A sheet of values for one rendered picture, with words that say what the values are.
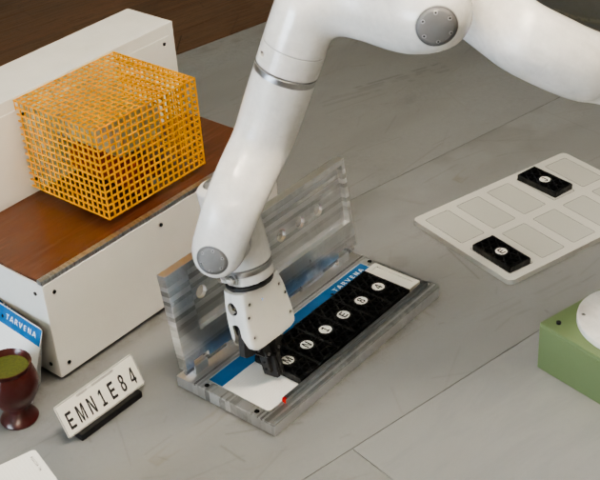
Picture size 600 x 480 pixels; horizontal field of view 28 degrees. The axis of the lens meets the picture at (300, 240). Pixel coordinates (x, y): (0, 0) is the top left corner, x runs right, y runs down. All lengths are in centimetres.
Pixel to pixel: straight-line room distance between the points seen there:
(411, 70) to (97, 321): 120
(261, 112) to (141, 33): 62
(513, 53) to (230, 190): 42
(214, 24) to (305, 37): 165
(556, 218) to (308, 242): 50
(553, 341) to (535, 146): 75
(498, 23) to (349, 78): 127
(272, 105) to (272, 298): 34
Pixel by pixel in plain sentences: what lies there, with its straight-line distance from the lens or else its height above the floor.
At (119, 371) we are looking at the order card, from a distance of 191.
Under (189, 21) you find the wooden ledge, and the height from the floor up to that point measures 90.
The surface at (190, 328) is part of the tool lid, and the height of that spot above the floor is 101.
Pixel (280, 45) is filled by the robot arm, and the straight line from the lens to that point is 160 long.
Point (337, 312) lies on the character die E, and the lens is 201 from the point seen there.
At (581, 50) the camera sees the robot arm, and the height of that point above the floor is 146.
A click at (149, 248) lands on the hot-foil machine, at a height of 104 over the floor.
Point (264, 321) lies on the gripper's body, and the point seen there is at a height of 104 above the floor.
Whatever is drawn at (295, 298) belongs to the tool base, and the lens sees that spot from 207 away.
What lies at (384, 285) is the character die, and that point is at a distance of 207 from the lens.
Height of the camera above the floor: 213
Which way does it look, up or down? 33 degrees down
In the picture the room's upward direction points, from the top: 4 degrees counter-clockwise
